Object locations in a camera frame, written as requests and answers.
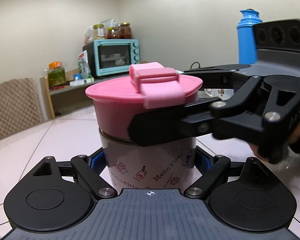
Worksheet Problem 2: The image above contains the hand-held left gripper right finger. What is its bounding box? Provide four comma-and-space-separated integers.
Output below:
185, 147, 270, 198

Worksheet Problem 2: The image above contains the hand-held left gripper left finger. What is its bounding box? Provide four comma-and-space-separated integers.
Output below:
31, 150, 117, 198

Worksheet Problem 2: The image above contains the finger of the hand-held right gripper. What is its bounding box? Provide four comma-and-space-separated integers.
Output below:
129, 76, 282, 147
184, 63, 258, 81

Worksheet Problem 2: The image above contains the cream printed bottle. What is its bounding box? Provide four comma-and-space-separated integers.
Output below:
98, 127, 198, 193

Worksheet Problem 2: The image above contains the pink bottle cap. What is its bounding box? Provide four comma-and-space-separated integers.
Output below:
85, 62, 204, 141

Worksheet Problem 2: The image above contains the person's right hand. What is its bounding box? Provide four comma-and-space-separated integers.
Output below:
249, 110, 300, 165

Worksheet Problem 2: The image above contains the white printed mug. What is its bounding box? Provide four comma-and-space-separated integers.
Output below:
204, 88, 235, 98

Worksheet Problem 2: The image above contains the blue thermos jug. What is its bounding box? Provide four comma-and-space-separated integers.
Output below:
236, 8, 263, 65

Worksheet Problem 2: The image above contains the wooden shelf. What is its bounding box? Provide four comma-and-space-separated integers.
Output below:
39, 60, 150, 120

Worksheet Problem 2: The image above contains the white flat box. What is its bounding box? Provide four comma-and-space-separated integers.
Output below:
69, 77, 94, 86

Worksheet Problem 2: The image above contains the teal toaster oven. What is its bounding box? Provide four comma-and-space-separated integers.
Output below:
82, 39, 141, 78

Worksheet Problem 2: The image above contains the orange-lidded jar with green contents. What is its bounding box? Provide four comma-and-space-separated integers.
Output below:
47, 61, 66, 88

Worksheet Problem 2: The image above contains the white printed packet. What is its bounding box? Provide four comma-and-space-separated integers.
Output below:
77, 50, 93, 79

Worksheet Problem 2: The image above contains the tall jar with red contents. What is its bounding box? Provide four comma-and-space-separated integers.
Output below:
119, 22, 132, 39

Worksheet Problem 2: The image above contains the beige quilted chair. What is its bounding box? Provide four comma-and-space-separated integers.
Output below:
0, 77, 44, 140

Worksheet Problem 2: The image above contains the small jar with red contents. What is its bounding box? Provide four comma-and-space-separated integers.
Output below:
106, 27, 121, 39

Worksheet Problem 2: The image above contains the glass jar with pale contents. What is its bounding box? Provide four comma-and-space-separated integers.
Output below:
93, 24, 106, 40

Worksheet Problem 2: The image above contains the clear plastic bag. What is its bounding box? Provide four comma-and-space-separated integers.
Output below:
83, 27, 96, 44

